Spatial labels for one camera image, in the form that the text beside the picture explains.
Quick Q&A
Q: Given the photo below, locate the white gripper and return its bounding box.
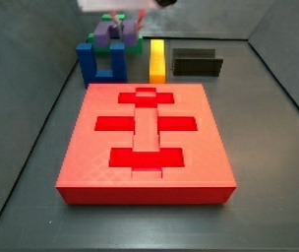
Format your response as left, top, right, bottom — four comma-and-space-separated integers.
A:
77, 0, 157, 33

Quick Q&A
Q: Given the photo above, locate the purple U-shaped block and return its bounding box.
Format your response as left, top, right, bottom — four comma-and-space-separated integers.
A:
93, 20, 137, 47

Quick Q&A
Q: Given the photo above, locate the black angled fixture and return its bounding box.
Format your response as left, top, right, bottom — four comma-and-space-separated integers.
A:
172, 48, 223, 77

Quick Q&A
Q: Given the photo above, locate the red insertion board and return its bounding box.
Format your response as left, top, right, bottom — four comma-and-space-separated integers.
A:
56, 84, 236, 205

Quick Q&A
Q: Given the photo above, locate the green zigzag block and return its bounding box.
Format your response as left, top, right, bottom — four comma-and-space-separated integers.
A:
88, 14, 143, 53

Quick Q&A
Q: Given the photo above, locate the yellow long bar block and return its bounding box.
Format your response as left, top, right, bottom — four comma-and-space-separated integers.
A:
149, 39, 165, 84

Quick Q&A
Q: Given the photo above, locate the blue U-shaped block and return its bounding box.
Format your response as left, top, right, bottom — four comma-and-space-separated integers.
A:
76, 42, 127, 87

